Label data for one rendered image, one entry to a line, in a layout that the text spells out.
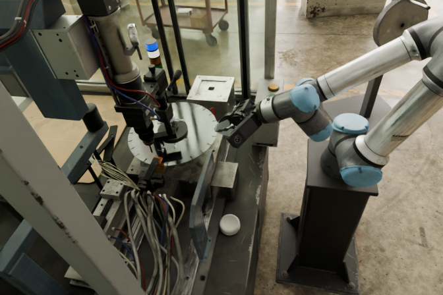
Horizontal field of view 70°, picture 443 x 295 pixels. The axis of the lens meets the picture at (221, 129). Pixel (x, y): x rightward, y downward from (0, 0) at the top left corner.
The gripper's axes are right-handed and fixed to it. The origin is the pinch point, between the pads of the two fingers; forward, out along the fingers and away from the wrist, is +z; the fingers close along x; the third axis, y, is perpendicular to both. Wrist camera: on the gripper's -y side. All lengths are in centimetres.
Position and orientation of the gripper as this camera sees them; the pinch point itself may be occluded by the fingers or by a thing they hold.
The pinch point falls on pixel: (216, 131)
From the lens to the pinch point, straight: 105.8
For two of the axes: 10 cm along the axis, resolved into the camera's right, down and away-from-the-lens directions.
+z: -7.1, 2.3, 6.7
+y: 4.0, -6.4, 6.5
